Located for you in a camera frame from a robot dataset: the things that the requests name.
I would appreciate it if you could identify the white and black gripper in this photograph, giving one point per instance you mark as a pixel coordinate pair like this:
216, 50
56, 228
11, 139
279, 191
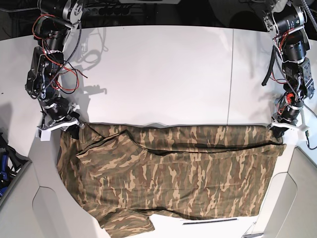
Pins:
293, 120
61, 117

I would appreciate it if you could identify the camouflage T-shirt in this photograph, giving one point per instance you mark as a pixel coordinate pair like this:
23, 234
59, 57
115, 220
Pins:
123, 174

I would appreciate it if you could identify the blue and black equipment pile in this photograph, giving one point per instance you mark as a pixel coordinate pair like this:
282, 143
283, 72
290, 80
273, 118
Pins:
10, 165

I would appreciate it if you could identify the black power strip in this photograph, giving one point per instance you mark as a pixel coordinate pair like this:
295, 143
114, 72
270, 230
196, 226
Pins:
108, 11

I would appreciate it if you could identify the robot arm with red wires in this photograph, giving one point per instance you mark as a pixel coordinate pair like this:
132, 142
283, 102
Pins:
51, 31

